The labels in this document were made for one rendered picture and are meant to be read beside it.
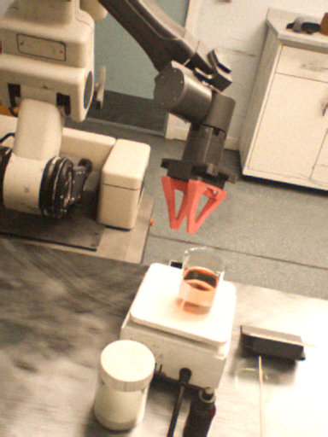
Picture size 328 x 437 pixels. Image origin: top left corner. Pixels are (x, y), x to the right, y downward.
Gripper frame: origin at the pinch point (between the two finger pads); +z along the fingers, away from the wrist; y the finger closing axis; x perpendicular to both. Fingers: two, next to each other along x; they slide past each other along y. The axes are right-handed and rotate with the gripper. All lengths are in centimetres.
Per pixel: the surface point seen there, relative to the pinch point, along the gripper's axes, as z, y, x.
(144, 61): -103, -215, 148
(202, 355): 14.2, 14.3, -6.5
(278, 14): -146, -147, 189
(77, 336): 17.9, -2.1, -12.1
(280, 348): 12.9, 15.3, 8.7
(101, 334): 17.0, -0.9, -9.2
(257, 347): 13.7, 13.0, 6.7
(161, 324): 11.9, 10.8, -10.6
